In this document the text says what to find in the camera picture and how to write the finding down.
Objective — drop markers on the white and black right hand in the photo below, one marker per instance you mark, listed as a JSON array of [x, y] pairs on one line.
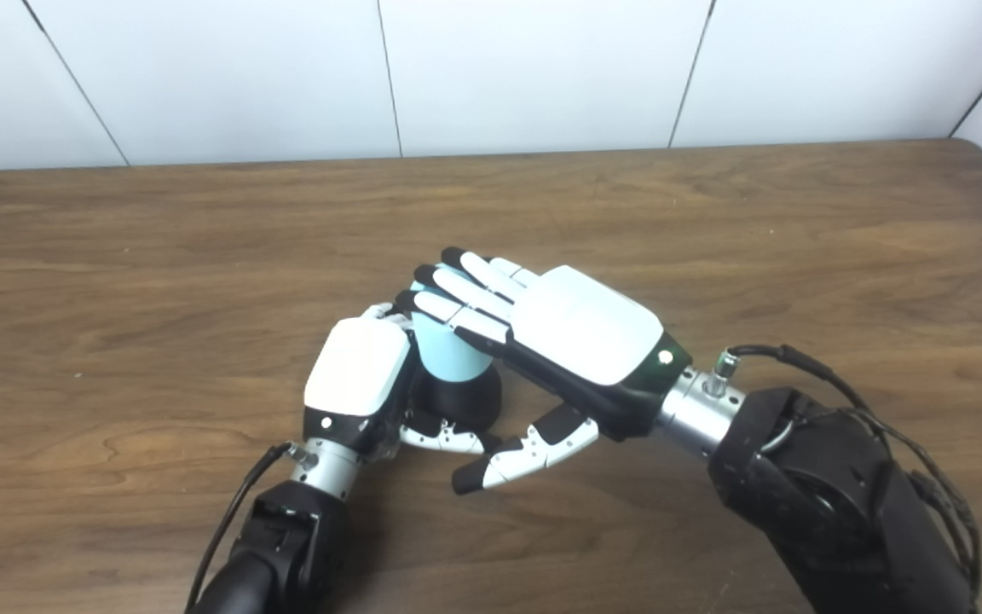
[[585, 328]]

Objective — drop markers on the white and black left hand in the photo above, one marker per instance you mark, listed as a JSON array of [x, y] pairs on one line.
[[355, 367]]

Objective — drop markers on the black flared nozzle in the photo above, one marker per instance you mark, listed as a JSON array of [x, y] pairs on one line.
[[465, 401]]

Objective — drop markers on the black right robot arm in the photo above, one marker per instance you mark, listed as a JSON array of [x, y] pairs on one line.
[[832, 512]]

